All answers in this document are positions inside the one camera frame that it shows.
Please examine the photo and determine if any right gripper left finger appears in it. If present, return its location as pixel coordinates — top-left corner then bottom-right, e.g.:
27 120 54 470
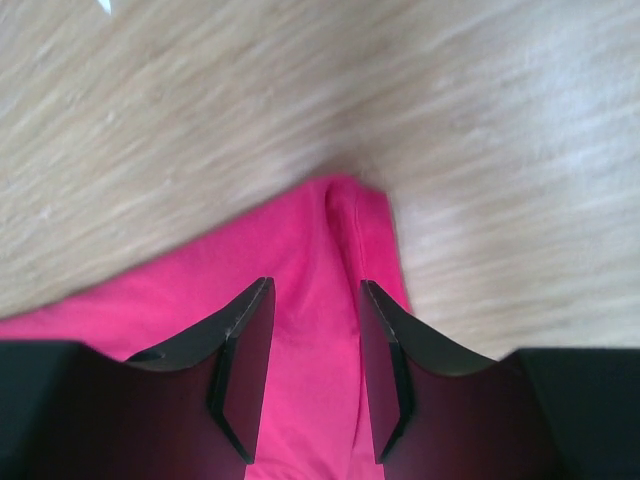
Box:
1 277 275 479

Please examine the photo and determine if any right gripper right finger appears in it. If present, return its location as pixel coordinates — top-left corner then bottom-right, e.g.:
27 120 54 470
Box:
360 281 639 479

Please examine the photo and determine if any pink red t-shirt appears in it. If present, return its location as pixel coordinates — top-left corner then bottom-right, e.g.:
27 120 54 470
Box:
1 176 408 479

